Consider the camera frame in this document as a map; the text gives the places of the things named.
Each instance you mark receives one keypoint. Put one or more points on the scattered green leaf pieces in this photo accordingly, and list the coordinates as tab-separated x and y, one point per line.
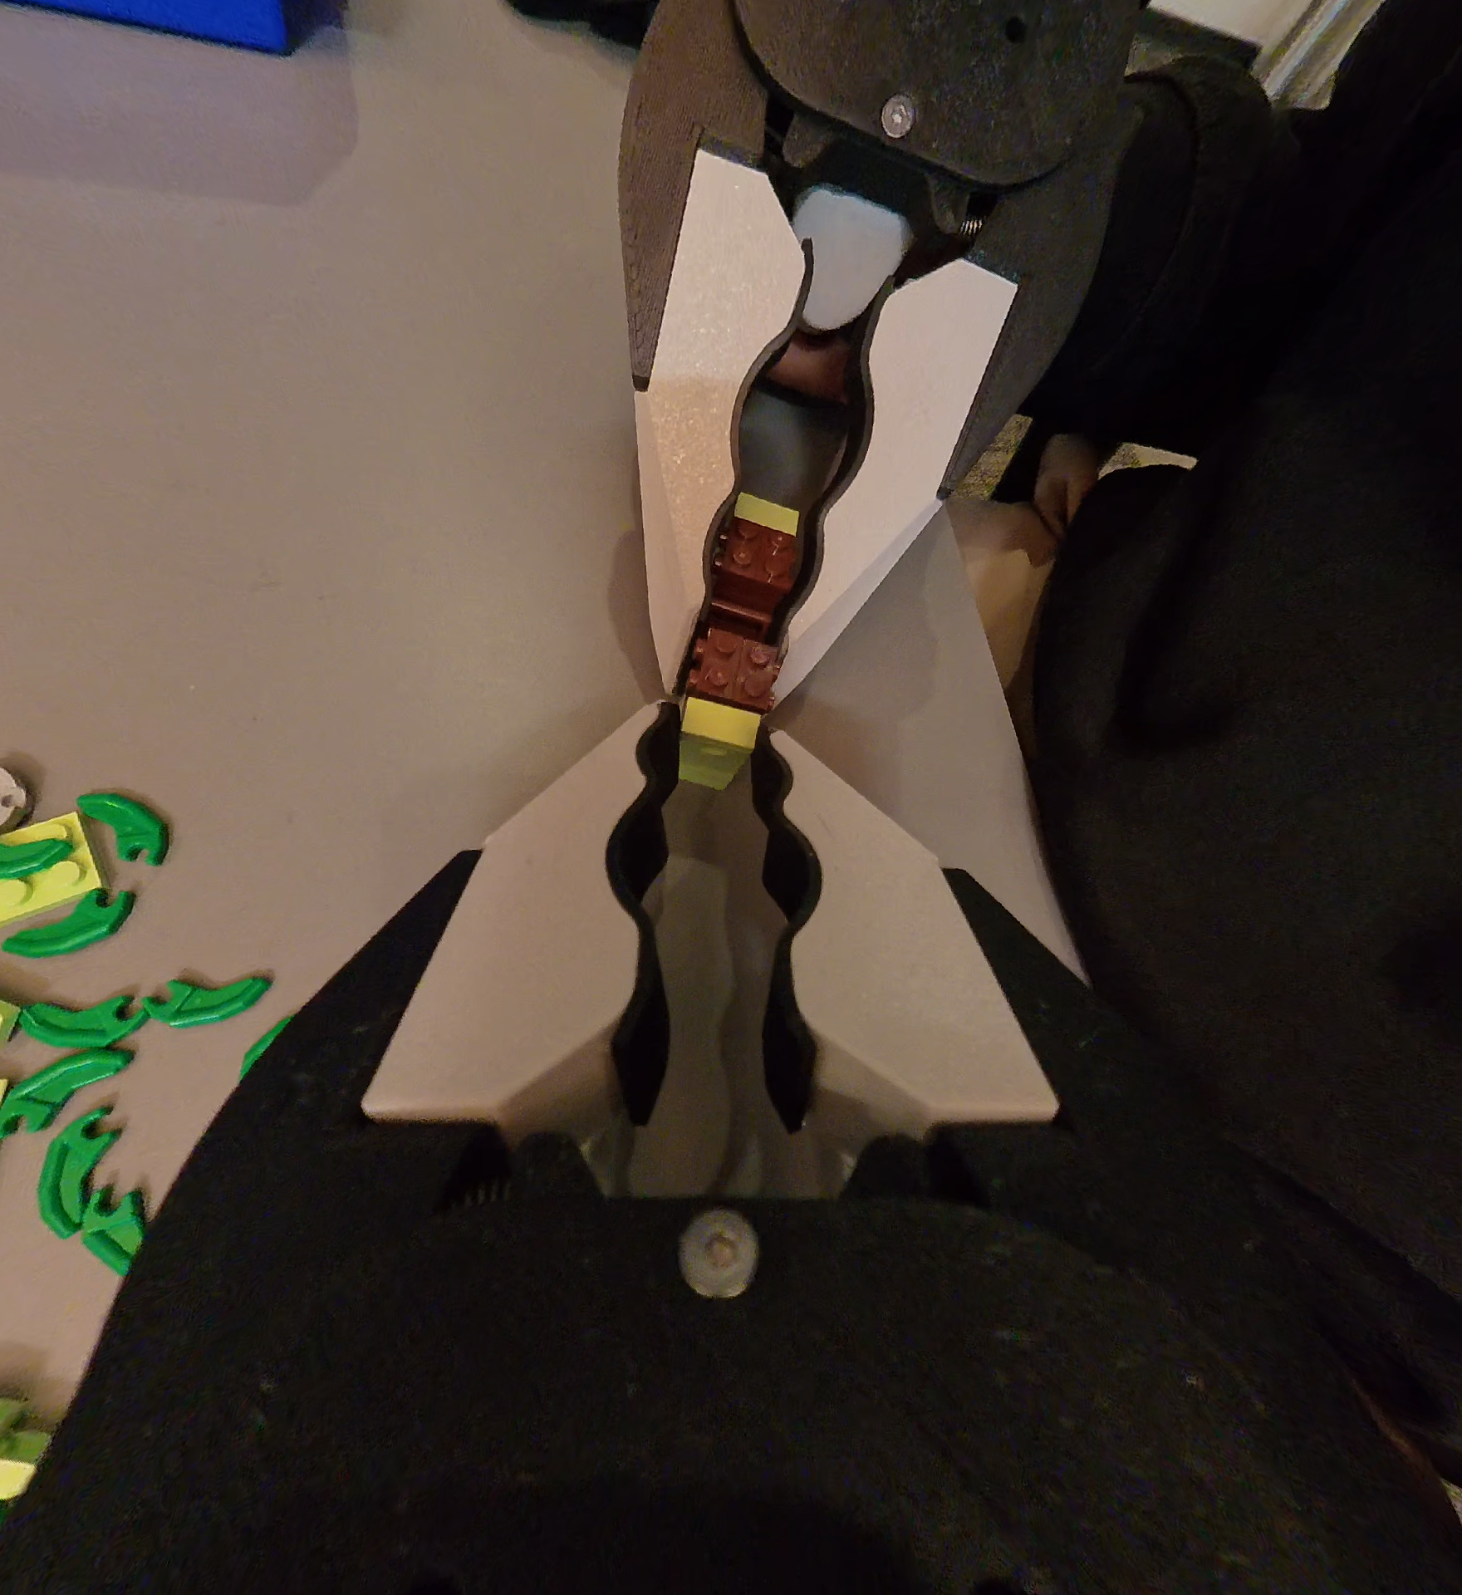
213	1003

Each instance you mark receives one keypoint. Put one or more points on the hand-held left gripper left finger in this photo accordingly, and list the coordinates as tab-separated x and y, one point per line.
520	982

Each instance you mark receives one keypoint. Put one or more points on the blue plastic bin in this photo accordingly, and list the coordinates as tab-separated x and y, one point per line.
185	17

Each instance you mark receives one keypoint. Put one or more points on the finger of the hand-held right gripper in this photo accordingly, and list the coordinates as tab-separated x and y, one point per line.
929	369
704	322

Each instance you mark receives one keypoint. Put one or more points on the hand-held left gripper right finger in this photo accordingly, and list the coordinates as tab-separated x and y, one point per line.
914	982

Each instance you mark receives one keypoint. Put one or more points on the person's right hand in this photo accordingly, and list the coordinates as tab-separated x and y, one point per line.
804	369

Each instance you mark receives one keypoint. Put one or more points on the small lime green brick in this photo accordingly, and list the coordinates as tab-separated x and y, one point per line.
764	514
720	736

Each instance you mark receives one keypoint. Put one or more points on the person's leg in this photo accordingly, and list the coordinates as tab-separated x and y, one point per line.
1007	586

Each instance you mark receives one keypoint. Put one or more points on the brown brick assembly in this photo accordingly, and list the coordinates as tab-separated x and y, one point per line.
745	568

